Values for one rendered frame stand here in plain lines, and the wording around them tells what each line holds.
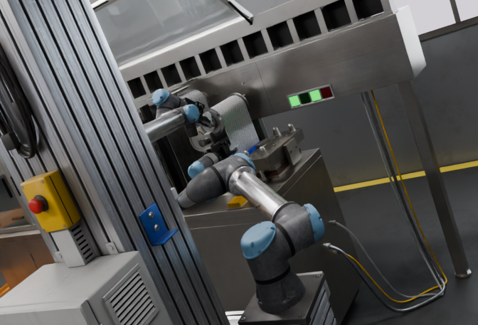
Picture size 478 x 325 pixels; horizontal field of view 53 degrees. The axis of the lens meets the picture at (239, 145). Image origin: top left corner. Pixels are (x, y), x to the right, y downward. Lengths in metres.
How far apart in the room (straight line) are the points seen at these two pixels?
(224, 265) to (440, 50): 2.48
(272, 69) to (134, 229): 1.49
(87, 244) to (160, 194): 0.23
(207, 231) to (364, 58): 1.09
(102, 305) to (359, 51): 1.66
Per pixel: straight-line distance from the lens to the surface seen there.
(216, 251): 2.39
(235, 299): 2.51
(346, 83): 2.38
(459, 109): 4.18
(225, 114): 2.40
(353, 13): 2.31
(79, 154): 1.14
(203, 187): 1.76
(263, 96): 2.58
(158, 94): 2.13
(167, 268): 1.31
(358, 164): 4.42
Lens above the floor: 1.60
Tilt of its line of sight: 12 degrees down
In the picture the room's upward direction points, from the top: 21 degrees counter-clockwise
